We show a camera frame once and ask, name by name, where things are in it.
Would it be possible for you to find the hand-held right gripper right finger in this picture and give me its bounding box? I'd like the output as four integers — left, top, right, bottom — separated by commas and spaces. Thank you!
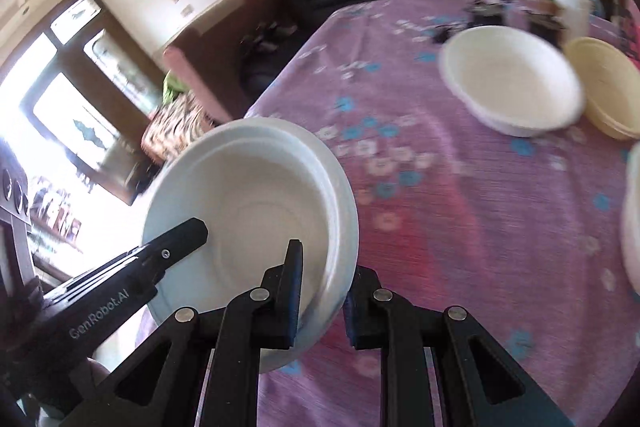
342, 264, 576, 427

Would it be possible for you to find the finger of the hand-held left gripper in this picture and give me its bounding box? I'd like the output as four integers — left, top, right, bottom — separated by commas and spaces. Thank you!
137, 218, 208, 283

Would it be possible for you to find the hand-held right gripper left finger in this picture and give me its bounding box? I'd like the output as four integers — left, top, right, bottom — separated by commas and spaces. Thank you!
65, 239, 306, 427

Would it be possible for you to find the white foam bowl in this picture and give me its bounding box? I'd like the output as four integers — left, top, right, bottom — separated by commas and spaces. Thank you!
440, 26, 586, 138
620, 142, 640, 298
141, 117, 360, 373

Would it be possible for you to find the cream ribbed bowl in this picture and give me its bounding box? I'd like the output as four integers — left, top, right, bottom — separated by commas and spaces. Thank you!
564, 37, 640, 142

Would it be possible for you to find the patterned cloth stool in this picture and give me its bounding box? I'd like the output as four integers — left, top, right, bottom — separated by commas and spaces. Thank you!
141, 89, 221, 165

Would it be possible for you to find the purple floral tablecloth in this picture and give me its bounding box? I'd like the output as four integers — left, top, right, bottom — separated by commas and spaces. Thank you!
135, 0, 640, 427

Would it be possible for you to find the wooden glass door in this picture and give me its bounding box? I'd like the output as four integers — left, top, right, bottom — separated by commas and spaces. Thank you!
20, 0, 171, 208

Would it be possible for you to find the green cloth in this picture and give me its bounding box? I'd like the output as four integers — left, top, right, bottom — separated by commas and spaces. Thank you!
162, 72, 188, 105

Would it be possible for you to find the brown armchair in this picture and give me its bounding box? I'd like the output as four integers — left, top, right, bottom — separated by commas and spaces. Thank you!
162, 0, 301, 122

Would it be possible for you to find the dark clutter on sofa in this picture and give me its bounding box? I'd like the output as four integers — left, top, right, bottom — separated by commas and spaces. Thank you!
242, 19, 298, 55

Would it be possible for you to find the black water pump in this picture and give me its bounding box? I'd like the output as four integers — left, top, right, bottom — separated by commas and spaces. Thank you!
465, 0, 507, 26

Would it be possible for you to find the dark cylindrical cup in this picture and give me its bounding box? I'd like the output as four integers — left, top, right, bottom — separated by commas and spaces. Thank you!
529, 2, 562, 42

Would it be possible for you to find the white plastic container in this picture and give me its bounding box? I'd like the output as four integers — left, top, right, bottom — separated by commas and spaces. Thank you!
542, 0, 593, 45

